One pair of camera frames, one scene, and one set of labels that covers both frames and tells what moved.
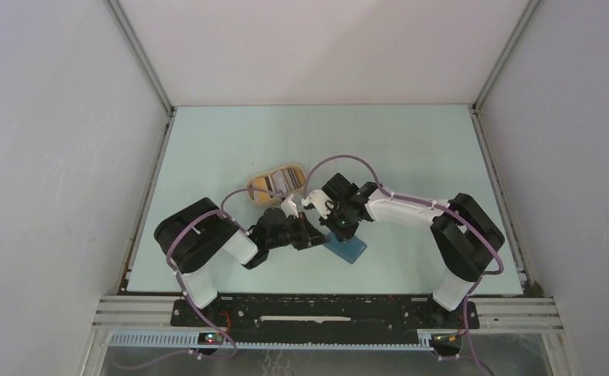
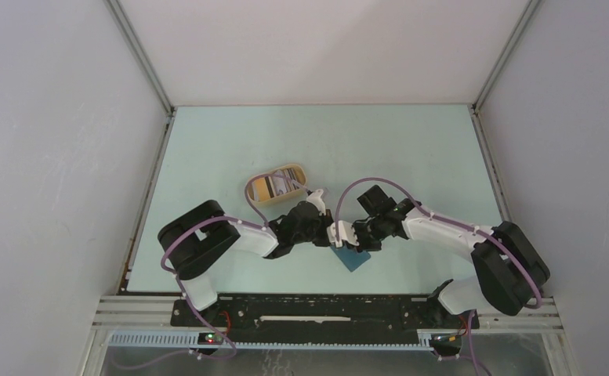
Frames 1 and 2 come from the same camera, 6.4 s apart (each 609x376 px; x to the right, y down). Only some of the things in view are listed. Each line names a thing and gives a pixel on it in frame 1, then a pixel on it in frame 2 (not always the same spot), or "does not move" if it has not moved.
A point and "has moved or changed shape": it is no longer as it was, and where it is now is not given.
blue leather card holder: [349, 250] has moved or changed shape
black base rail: [324, 319] does not move
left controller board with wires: [210, 338] does not move
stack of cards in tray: [279, 182] does not move
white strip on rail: [302, 318] does not move
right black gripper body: [338, 222] to [369, 235]
